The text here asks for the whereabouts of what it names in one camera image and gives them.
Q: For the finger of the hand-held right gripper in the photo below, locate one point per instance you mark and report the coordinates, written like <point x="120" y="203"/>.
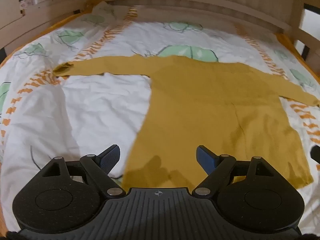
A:
<point x="316" y="153"/>

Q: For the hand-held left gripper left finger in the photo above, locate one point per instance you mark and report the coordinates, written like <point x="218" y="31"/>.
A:
<point x="110" y="158"/>

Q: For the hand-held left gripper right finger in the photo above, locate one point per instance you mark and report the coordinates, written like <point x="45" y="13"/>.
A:
<point x="205" y="158"/>

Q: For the mustard yellow knit sweater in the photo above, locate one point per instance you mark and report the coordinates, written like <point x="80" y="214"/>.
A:
<point x="200" y="105"/>

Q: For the white leaf-print duvet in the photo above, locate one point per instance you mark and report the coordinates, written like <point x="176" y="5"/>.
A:
<point x="100" y="110"/>

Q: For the white leaf-print pillow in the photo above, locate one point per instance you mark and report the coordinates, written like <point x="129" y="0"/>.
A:
<point x="105" y="12"/>

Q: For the wooden bed frame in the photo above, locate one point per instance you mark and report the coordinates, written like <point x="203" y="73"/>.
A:
<point x="200" y="0"/>

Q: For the small paper wall picture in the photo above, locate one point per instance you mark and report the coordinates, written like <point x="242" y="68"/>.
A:
<point x="25" y="2"/>

